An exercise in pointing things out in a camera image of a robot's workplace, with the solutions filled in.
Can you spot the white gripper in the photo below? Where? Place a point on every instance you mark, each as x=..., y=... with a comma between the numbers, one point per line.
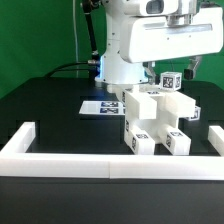
x=165, y=29

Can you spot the small tag cube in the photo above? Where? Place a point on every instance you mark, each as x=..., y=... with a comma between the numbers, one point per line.
x=171, y=81
x=196, y=116

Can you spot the white chair back frame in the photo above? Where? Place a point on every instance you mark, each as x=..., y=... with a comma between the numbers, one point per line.
x=145, y=101

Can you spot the white chair seat part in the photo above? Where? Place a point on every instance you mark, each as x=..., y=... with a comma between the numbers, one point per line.
x=150, y=126

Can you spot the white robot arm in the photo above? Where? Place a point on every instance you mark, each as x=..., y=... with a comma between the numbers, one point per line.
x=113, y=69

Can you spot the white marker sheet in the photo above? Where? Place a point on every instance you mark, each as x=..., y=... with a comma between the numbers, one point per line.
x=112, y=108

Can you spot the white U-shaped fence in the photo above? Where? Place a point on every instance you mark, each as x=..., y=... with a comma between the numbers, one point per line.
x=15, y=160

